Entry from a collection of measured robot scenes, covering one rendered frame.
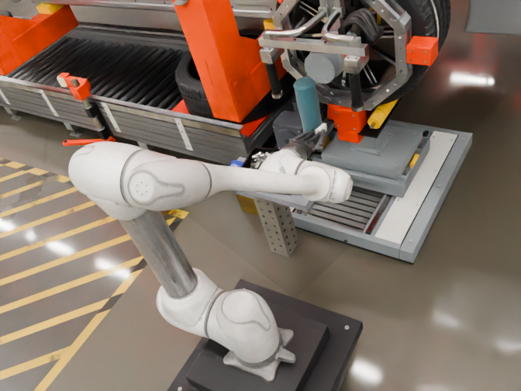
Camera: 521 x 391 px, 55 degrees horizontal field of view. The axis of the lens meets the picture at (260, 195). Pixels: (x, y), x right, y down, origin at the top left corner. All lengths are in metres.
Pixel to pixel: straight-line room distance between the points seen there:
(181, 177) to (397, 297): 1.33
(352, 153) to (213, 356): 1.21
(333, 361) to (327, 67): 1.02
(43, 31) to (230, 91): 1.97
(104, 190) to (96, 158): 0.07
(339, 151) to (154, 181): 1.57
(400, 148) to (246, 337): 1.32
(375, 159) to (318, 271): 0.59
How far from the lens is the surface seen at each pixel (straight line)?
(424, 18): 1.92
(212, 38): 2.11
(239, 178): 1.28
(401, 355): 2.04
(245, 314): 1.45
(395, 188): 2.38
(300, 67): 2.21
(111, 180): 1.12
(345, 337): 1.75
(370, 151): 2.44
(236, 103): 2.26
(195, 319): 1.56
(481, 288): 2.22
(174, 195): 1.05
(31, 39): 3.86
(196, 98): 2.73
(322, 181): 1.44
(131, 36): 4.06
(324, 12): 1.93
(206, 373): 1.71
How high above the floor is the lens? 1.81
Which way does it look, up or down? 43 degrees down
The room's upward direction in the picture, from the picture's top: 18 degrees counter-clockwise
